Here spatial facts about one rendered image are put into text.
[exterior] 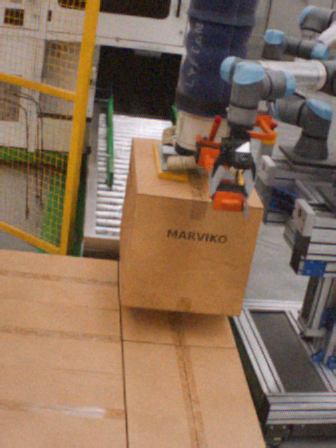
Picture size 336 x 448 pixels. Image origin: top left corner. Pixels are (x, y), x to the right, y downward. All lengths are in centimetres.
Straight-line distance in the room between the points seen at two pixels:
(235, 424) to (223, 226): 62
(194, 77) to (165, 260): 60
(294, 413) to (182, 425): 84
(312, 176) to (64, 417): 154
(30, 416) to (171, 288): 64
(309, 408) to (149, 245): 101
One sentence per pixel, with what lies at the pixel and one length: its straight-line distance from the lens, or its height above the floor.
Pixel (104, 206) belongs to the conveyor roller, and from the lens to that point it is 343.
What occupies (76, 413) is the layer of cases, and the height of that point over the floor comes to 54.
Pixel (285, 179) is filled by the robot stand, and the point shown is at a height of 94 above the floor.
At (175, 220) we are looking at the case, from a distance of 220.
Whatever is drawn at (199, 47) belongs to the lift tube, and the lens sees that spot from 231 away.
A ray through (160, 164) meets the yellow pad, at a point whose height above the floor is 110.
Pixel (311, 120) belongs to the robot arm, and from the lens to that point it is 296.
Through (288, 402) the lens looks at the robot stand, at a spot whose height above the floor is 23.
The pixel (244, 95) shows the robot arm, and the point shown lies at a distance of 179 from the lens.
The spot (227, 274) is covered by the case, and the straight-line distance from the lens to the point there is 231.
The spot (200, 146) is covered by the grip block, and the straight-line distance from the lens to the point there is 221.
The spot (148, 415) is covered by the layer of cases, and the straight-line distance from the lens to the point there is 209.
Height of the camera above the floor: 184
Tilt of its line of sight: 23 degrees down
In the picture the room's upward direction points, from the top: 9 degrees clockwise
